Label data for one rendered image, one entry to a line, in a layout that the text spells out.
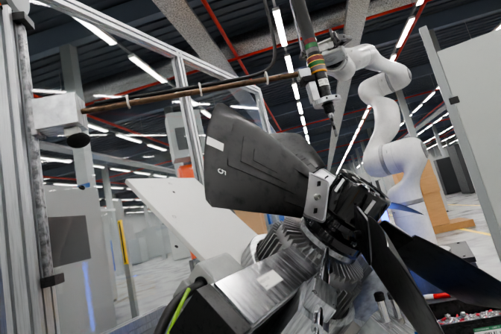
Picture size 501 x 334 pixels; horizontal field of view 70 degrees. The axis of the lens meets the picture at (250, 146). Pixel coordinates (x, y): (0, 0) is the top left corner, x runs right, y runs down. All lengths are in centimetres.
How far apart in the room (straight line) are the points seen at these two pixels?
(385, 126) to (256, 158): 94
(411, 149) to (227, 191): 93
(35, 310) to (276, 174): 53
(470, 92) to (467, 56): 24
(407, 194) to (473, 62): 151
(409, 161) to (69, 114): 109
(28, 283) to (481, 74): 257
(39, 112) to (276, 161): 53
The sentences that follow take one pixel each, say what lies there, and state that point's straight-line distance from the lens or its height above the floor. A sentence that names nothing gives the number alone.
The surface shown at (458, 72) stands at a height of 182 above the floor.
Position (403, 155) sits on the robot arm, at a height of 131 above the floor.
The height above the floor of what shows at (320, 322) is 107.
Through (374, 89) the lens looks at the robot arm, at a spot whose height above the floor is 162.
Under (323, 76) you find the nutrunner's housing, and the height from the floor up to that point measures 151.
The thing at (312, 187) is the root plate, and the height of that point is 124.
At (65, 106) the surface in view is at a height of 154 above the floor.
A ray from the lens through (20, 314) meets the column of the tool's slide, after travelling 87.
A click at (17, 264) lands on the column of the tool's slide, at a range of 87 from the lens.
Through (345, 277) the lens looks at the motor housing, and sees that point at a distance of 75.
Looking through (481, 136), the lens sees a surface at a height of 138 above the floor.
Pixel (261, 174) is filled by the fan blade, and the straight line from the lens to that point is 64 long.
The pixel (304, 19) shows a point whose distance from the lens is 98.
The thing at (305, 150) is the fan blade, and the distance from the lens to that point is 94.
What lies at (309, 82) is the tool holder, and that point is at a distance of 91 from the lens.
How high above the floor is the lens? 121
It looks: 11 degrees up
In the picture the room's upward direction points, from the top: 13 degrees counter-clockwise
